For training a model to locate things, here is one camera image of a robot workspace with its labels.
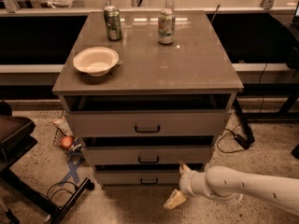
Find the black wire basket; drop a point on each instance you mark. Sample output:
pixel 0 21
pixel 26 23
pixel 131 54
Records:
pixel 73 151

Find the dark green soda can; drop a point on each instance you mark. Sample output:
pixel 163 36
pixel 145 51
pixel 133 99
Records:
pixel 113 23

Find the grey bottom drawer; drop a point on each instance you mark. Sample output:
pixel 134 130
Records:
pixel 137 178

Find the white green soda can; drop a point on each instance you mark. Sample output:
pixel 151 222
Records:
pixel 166 26

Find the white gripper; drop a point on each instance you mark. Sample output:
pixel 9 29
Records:
pixel 184 183

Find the black cart stand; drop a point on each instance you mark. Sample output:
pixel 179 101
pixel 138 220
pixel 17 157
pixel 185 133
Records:
pixel 15 141

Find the grey middle drawer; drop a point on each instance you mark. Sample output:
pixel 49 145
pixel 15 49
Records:
pixel 146 155

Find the red apple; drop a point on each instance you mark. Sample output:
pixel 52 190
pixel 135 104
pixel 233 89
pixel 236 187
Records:
pixel 67 142

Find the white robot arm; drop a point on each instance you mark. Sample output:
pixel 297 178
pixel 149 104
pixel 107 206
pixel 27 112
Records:
pixel 228 186

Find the grey top drawer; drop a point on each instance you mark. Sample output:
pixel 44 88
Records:
pixel 160 123

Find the white paper bowl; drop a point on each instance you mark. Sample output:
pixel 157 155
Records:
pixel 96 61

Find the grey drawer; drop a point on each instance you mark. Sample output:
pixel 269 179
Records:
pixel 137 178
pixel 160 123
pixel 146 155

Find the grey drawer cabinet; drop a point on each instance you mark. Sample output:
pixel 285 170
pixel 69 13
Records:
pixel 191 74

